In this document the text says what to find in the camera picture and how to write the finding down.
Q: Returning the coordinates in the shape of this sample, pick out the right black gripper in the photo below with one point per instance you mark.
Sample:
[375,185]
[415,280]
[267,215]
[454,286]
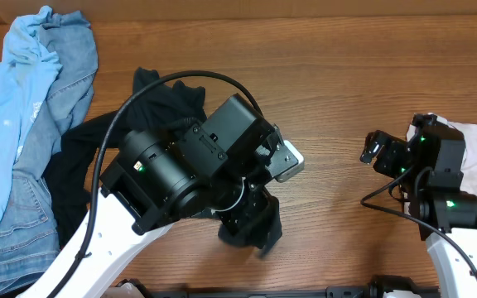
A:
[387,155]

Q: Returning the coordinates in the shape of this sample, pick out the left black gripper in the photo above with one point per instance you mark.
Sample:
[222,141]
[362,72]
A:
[261,203]

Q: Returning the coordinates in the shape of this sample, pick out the black t-shirt white letters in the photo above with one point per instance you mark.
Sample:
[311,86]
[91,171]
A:
[67,169]

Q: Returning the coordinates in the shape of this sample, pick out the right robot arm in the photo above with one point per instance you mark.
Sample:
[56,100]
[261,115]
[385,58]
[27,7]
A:
[454,254]

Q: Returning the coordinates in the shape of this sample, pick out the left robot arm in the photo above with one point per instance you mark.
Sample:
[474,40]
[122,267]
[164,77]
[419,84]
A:
[219,167]

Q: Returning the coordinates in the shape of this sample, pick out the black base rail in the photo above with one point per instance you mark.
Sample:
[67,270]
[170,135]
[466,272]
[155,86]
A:
[263,291]

